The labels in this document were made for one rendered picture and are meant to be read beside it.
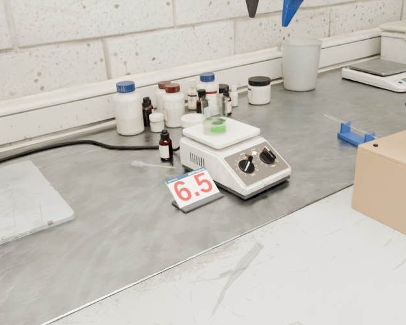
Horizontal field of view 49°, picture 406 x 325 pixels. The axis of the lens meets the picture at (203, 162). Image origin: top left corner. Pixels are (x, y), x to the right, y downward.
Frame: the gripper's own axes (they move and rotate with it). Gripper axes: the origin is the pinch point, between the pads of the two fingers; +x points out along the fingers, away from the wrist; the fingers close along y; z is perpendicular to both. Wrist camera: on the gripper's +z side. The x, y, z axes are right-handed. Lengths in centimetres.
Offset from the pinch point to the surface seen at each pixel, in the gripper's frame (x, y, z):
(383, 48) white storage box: 13, 33, 102
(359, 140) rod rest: 26.6, -8.5, 29.6
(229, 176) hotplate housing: 30.7, -6.0, -7.9
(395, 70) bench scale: 17, 14, 79
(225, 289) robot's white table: 35, -26, -25
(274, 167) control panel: 29.0, -8.7, 1.3
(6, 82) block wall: 30, 52, -30
